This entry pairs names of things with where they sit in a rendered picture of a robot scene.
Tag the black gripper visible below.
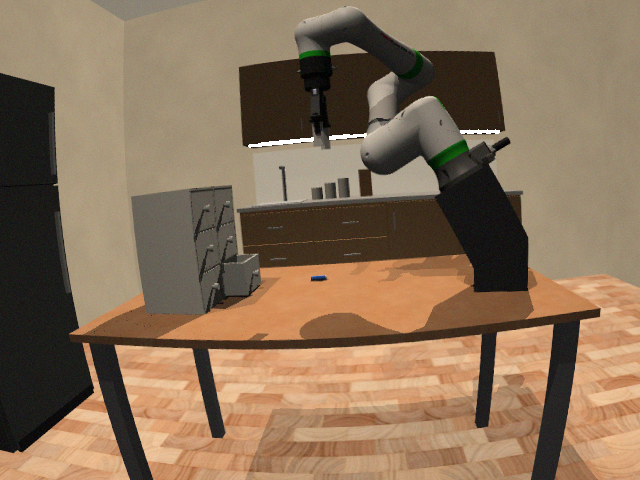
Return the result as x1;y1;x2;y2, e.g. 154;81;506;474
304;75;331;150

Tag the grey small chest of drawers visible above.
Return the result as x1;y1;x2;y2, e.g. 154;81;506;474
131;185;238;315

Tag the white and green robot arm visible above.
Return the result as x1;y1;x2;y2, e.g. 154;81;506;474
294;6;510;192

